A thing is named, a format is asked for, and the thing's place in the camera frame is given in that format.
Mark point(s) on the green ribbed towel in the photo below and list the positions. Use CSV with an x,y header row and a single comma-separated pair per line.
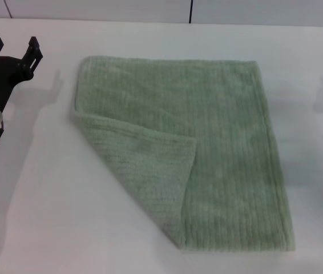
x,y
207,142

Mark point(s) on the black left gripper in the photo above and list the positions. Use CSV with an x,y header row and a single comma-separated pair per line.
x,y
1,74

